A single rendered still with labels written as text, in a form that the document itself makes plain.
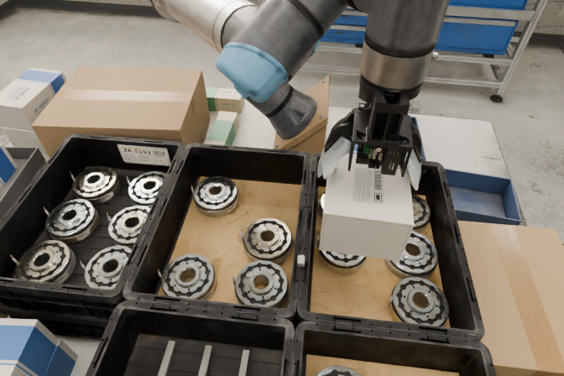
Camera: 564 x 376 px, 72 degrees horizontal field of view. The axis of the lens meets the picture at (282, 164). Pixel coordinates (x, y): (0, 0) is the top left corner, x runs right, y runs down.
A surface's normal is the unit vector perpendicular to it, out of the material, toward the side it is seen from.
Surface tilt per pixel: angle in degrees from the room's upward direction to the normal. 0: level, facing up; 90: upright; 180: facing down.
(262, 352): 0
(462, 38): 90
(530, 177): 0
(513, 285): 0
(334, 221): 90
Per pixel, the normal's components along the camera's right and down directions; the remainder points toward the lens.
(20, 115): -0.21, 0.69
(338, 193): 0.00, -0.71
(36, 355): 1.00, 0.02
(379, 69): -0.58, 0.58
